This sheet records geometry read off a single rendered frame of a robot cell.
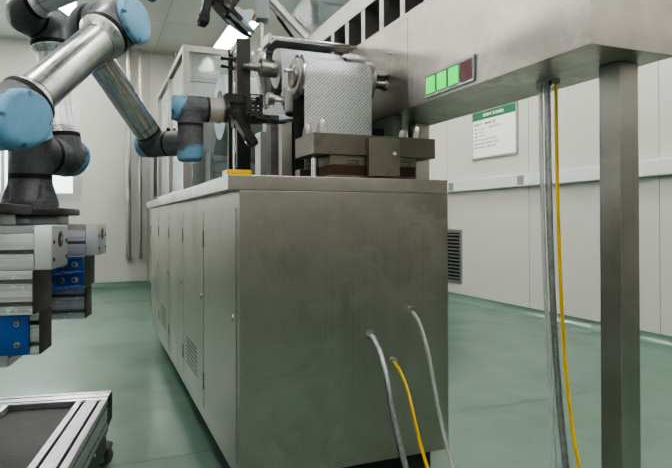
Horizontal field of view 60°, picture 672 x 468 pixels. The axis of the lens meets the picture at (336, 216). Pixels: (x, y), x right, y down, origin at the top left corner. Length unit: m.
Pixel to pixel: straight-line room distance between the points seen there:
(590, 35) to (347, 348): 0.98
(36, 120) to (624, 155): 1.25
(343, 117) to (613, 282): 0.95
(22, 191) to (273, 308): 0.78
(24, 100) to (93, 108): 6.13
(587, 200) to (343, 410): 3.19
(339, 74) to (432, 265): 0.68
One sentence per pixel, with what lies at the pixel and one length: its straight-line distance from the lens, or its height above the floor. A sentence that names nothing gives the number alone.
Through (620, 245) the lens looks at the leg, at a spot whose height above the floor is 0.72.
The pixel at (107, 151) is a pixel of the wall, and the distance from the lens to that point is 7.33.
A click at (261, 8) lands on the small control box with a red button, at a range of 2.54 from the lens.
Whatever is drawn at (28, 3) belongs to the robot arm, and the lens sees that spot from 1.96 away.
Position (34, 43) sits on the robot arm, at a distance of 2.07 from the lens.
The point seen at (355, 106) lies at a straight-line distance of 1.93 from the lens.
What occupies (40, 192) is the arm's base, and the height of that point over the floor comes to 0.86.
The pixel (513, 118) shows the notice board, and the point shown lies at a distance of 5.16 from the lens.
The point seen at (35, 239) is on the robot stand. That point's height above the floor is 0.75.
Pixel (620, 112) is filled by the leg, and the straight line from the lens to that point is 1.48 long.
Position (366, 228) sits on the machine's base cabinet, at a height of 0.76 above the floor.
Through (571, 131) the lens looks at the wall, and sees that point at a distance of 4.68.
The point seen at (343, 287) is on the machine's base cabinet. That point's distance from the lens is 1.61.
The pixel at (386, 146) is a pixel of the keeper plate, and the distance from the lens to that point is 1.72.
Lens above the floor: 0.78
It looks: level
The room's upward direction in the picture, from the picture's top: straight up
